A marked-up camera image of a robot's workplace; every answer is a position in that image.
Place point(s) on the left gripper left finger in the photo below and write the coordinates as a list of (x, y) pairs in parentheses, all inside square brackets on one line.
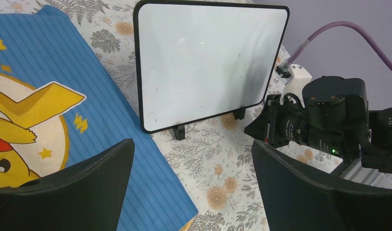
[(87, 196)]

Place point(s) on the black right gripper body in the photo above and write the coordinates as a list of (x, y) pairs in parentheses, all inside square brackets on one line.
[(279, 121)]

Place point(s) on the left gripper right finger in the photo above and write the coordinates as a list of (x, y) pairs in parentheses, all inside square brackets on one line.
[(299, 197)]

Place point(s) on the black framed whiteboard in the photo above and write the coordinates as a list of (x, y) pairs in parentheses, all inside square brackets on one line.
[(196, 60)]

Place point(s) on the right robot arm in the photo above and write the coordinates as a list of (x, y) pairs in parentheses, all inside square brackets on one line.
[(329, 114)]

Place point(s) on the floral tablecloth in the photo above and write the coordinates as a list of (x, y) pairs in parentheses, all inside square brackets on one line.
[(214, 162)]

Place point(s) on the blue cartoon cloth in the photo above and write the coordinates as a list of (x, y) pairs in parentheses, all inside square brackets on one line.
[(59, 106)]

